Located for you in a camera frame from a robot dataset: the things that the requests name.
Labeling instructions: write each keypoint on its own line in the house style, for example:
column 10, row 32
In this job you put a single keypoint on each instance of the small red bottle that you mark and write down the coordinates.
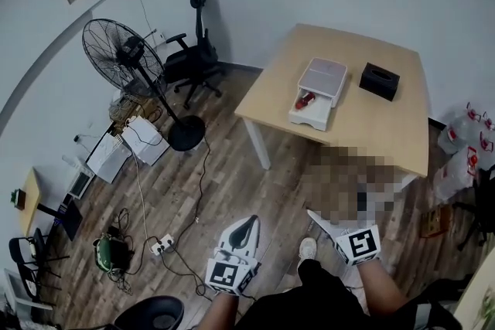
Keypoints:
column 304, row 100

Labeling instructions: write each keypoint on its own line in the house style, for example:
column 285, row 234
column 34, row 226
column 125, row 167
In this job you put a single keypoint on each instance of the black tissue box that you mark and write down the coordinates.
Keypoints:
column 379, row 83

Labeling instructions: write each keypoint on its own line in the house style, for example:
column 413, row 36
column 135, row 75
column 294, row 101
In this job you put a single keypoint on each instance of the person's black shorts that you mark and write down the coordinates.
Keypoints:
column 309, row 297

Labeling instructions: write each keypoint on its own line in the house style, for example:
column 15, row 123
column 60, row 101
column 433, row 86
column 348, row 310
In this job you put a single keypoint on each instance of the person's white shoe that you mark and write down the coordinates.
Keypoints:
column 308, row 249

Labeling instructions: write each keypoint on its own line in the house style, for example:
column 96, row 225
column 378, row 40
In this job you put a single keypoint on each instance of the light wooden desk edge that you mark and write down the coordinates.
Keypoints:
column 477, row 297

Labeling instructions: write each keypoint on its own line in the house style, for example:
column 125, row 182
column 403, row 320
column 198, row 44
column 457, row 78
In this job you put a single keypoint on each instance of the black office chair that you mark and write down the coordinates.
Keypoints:
column 193, row 58

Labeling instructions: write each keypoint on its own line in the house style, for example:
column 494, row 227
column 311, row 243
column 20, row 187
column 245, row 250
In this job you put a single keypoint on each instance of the white flat carton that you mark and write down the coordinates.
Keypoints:
column 108, row 158

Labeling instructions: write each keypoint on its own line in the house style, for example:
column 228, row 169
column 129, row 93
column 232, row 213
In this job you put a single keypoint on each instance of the black swivel chair base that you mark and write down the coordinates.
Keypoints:
column 481, row 205

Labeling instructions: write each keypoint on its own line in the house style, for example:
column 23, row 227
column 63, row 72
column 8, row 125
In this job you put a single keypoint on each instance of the person's left forearm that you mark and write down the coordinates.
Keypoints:
column 222, row 311

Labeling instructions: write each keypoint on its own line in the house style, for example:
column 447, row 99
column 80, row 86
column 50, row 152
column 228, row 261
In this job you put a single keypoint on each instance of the small brown cardboard box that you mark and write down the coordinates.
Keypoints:
column 436, row 222

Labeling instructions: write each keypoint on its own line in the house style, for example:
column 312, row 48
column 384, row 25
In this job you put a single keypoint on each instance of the small potted plant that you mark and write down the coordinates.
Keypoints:
column 18, row 199

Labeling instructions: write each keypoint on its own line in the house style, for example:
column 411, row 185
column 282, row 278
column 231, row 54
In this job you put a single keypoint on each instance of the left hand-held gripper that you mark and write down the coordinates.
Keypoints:
column 228, row 274

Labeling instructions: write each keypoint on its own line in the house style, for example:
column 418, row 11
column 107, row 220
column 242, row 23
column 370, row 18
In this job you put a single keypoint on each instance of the person's right forearm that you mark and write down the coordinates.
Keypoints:
column 381, row 290

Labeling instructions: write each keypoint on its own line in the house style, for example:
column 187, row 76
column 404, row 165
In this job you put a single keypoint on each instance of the brown cardboard crate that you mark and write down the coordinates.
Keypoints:
column 127, row 108

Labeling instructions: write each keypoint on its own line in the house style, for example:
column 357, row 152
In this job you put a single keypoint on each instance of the pack of water bottles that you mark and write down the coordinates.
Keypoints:
column 456, row 175
column 464, row 129

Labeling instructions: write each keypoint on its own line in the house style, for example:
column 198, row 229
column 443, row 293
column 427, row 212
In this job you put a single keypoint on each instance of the small wooden side table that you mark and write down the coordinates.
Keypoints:
column 30, row 201

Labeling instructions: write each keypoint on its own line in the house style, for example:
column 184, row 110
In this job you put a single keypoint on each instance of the black standing fan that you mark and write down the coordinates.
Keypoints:
column 123, row 62

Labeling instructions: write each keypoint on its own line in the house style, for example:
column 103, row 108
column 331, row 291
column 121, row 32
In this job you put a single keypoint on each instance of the black round stool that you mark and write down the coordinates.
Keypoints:
column 154, row 313

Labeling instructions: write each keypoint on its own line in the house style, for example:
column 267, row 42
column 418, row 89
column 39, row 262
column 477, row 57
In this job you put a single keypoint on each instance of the white small heater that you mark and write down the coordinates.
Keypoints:
column 80, row 185

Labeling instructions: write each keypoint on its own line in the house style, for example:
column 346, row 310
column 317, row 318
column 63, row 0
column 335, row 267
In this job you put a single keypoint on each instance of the white power strip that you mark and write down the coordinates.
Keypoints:
column 163, row 243

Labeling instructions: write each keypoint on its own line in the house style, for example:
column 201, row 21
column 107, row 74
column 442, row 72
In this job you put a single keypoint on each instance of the white square carton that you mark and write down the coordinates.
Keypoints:
column 145, row 141

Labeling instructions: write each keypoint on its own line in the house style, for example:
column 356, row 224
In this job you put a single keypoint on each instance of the white drawer box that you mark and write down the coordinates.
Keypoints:
column 323, row 77

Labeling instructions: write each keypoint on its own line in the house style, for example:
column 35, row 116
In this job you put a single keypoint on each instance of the white table leg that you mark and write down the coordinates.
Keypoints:
column 260, row 145

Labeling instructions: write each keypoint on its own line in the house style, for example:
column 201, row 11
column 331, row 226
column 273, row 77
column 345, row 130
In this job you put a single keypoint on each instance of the black metal frame chair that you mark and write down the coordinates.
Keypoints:
column 31, row 262

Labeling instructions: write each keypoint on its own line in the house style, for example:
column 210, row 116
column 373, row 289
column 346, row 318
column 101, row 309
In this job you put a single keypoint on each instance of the black flat panel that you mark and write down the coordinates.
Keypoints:
column 69, row 218

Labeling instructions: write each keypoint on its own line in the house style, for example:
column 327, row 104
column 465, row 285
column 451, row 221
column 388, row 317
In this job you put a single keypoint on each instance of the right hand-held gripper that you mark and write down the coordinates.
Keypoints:
column 359, row 247

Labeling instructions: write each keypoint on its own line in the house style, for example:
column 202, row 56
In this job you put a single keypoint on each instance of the green helmet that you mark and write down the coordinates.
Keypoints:
column 104, row 255

